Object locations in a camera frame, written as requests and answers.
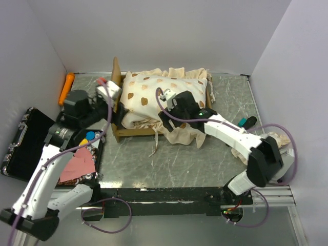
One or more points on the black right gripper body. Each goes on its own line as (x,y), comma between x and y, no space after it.
(166,120)

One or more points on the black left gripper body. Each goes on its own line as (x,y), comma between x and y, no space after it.
(99,111)

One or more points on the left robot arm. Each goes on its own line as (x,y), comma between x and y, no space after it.
(35,213)

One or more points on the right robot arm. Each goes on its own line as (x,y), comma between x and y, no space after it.
(262,154)

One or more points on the blue round cap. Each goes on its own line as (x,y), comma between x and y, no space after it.
(90,135)

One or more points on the yellow round cap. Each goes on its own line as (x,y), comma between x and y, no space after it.
(84,142)

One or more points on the orange plastic carrot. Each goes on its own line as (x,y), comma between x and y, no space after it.
(66,88)

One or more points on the pink paper sheets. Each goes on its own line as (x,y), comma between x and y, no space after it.
(80,164)

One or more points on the black open carrying case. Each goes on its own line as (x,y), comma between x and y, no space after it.
(26,148)

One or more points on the white lint roller box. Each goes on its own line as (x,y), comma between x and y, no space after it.
(290,167)

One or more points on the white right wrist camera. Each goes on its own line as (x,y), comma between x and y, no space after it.
(168,96)

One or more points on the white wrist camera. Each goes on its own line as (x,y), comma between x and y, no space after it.
(168,96)
(109,88)

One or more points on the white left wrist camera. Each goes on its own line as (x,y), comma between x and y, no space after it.
(109,88)

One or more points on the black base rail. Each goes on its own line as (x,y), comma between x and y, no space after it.
(167,201)

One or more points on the aluminium frame rail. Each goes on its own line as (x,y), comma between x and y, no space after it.
(280,196)

